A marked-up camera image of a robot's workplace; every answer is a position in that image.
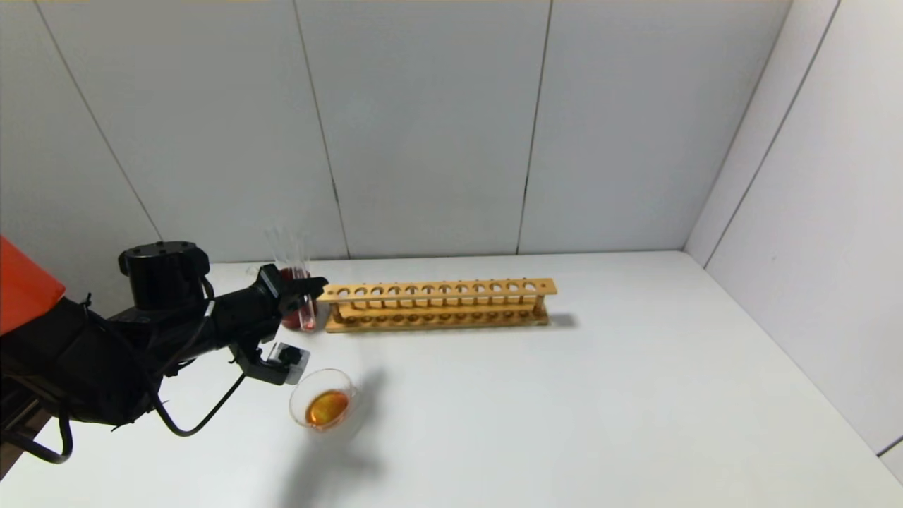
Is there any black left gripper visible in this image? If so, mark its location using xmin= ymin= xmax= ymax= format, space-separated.
xmin=208 ymin=263 xmax=329 ymax=351

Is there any test tube with red pigment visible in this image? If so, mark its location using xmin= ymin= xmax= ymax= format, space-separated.
xmin=299 ymin=267 xmax=317 ymax=333

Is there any wooden test tube rack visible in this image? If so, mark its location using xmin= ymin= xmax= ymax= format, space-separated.
xmin=319 ymin=278 xmax=558 ymax=334

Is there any dark red cup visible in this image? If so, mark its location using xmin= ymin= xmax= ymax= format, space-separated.
xmin=279 ymin=268 xmax=320 ymax=330

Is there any clear glass beaker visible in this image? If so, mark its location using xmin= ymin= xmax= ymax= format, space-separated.
xmin=289 ymin=368 xmax=370 ymax=447

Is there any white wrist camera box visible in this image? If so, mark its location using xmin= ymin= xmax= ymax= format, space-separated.
xmin=233 ymin=341 xmax=312 ymax=386

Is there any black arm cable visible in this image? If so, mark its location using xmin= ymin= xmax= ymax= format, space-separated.
xmin=148 ymin=373 xmax=248 ymax=438

